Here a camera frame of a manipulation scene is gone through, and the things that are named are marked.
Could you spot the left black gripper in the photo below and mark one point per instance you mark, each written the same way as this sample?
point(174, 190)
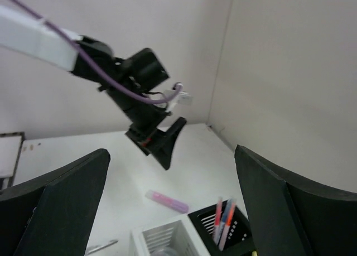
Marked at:
point(140, 73)

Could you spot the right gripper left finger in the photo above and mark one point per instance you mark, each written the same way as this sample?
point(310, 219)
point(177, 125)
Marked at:
point(53, 214)

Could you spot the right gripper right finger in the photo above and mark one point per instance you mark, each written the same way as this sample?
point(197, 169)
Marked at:
point(293, 215)

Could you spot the pink highlighter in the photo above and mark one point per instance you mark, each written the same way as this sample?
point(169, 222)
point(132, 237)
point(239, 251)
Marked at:
point(167, 201)

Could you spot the orange pen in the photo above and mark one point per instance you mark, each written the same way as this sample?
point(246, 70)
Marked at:
point(227, 224)

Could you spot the blue pen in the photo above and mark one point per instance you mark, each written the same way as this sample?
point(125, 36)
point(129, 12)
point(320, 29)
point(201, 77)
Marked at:
point(224, 218)

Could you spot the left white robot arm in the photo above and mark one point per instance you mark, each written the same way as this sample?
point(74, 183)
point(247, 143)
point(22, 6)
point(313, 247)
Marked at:
point(76, 54)

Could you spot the black handled scissors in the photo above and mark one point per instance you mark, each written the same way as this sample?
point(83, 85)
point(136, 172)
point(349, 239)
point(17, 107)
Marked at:
point(96, 248)

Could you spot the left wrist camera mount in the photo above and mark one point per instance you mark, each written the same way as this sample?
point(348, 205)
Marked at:
point(177, 96)

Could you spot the pink red pen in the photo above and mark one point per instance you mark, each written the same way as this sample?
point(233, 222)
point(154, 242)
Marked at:
point(217, 218)

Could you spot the white two-slot pen holder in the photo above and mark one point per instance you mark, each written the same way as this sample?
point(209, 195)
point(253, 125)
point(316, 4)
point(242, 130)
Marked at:
point(177, 233)

